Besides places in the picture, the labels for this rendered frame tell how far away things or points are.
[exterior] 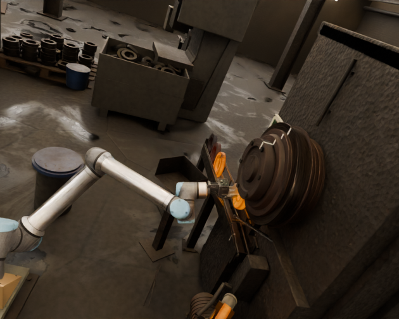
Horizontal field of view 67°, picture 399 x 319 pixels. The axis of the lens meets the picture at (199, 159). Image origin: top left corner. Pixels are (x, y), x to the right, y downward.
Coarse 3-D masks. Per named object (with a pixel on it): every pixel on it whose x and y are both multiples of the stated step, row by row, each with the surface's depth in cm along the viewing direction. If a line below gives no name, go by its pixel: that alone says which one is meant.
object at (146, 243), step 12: (180, 156) 204; (156, 168) 196; (168, 168) 203; (180, 168) 210; (192, 168) 201; (168, 180) 198; (180, 180) 202; (192, 180) 203; (204, 180) 190; (168, 216) 205; (168, 228) 214; (144, 240) 227; (156, 240) 219; (156, 252) 221; (168, 252) 225
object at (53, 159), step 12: (36, 156) 200; (48, 156) 204; (60, 156) 208; (72, 156) 212; (36, 168) 194; (48, 168) 194; (60, 168) 198; (72, 168) 202; (36, 180) 206; (48, 180) 199; (60, 180) 201; (36, 192) 209; (48, 192) 204; (36, 204) 214
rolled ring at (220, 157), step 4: (220, 152) 218; (216, 156) 226; (220, 156) 215; (224, 156) 213; (216, 160) 225; (220, 160) 212; (224, 160) 212; (216, 164) 226; (220, 164) 211; (224, 164) 211; (216, 168) 224; (220, 168) 211; (216, 172) 216; (220, 172) 212
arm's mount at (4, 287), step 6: (6, 276) 155; (12, 276) 158; (18, 276) 161; (0, 282) 142; (6, 282) 145; (12, 282) 150; (0, 288) 139; (6, 288) 144; (12, 288) 152; (0, 294) 141; (6, 294) 147; (0, 300) 143; (6, 300) 149; (0, 306) 146
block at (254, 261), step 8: (248, 256) 135; (256, 256) 136; (248, 264) 132; (256, 264) 132; (264, 264) 133; (240, 272) 137; (248, 272) 131; (256, 272) 131; (264, 272) 132; (232, 280) 143; (240, 280) 135; (248, 280) 134; (256, 280) 134; (232, 288) 141; (240, 288) 136; (248, 288) 137; (256, 288) 137; (240, 296) 140; (248, 296) 140
